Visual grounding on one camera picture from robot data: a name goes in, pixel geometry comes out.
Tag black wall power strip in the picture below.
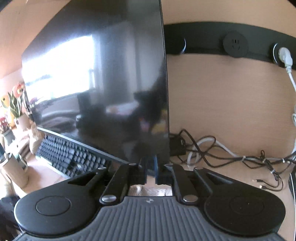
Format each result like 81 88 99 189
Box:
164 22 295 67

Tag white power plug cable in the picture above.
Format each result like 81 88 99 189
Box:
277 46 296 153

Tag tangled black cables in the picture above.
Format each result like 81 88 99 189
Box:
169 128 296 191

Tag black computer monitor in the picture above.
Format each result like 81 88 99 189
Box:
22 1 170 170

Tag beige cylindrical cup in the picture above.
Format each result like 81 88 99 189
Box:
1 153 29 188

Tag black mechanical keyboard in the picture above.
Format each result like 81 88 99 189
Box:
34 134 112 179

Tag beige striped knit garment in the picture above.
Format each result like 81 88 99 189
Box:
127 185 173 197

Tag potted green plant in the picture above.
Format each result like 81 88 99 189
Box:
1 82 33 131

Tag black power adapter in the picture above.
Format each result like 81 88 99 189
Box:
169 133 186 157

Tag white cable on desk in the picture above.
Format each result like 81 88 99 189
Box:
186 136 246 166

